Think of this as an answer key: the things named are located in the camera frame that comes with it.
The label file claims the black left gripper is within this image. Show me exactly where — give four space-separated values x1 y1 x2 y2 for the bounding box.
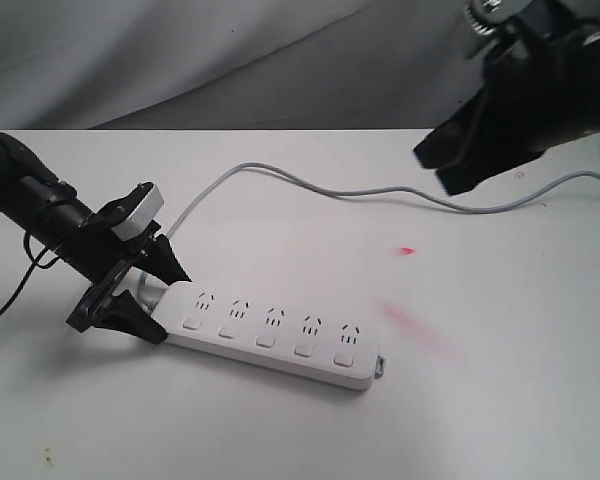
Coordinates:
59 222 191 345

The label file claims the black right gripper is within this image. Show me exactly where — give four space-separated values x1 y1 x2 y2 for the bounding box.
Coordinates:
413 14 600 196

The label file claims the white five-outlet power strip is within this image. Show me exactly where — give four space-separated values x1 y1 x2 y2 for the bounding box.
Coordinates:
151 282 386 391

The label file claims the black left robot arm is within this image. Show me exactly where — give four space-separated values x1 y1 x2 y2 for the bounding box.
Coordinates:
0 133 188 345

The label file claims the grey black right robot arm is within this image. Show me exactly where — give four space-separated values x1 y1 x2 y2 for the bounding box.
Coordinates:
413 1 600 196

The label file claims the grey backdrop cloth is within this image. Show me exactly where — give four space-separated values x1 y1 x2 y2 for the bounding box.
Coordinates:
0 1 480 129

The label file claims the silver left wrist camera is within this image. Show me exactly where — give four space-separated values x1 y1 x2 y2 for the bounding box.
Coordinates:
109 182 164 242

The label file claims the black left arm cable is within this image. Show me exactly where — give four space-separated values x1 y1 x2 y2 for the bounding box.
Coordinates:
0 189 81 330

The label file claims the grey power cable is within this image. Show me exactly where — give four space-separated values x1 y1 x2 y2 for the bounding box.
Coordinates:
138 161 600 312

